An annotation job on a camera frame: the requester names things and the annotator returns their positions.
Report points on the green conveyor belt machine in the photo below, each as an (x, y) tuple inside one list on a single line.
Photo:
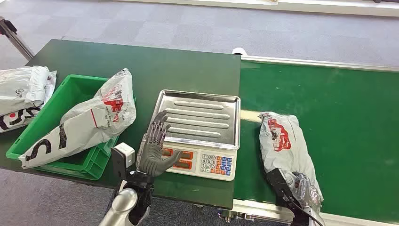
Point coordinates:
[(336, 124)]

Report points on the grey poly bag, black letters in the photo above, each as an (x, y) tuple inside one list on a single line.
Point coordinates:
[(18, 120)]

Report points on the metal stand leg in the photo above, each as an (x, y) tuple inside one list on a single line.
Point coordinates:
[(15, 39)]

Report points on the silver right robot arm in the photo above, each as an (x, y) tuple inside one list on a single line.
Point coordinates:
[(307, 218)]

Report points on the plain grey poly bag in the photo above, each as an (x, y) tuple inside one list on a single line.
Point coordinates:
[(18, 87)]

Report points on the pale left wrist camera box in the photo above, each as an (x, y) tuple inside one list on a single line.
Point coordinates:
[(124, 153)]

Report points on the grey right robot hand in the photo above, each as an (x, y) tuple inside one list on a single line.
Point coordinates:
[(308, 193)]

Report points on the white conveyor end roller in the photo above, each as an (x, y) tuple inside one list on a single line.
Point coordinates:
[(238, 51)]

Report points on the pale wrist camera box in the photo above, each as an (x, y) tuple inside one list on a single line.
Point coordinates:
[(124, 153), (280, 184)]

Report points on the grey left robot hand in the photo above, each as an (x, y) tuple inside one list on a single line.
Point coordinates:
[(151, 156)]

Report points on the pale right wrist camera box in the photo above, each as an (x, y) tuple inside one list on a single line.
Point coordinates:
[(280, 184)]

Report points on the green plastic crate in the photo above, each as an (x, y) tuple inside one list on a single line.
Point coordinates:
[(101, 159), (65, 103)]

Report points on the white scale with steel tray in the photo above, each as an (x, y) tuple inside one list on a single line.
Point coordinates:
[(202, 124)]

